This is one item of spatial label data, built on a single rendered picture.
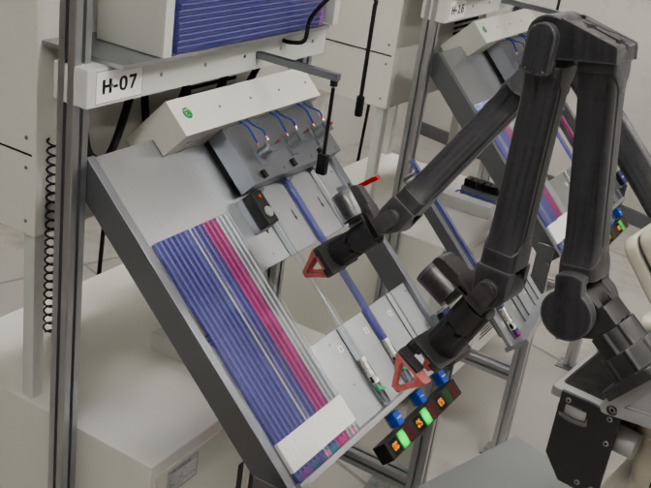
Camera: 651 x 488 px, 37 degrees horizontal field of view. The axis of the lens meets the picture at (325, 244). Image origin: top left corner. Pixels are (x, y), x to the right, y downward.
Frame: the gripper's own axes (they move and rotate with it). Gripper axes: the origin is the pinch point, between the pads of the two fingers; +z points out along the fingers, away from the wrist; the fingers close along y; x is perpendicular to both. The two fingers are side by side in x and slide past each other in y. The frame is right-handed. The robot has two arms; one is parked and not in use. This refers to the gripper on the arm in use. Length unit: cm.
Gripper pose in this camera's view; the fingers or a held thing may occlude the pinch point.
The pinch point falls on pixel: (308, 271)
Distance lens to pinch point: 204.9
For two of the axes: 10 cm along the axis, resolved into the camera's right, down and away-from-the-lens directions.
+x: 5.2, 8.5, -0.4
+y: -5.3, 2.9, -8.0
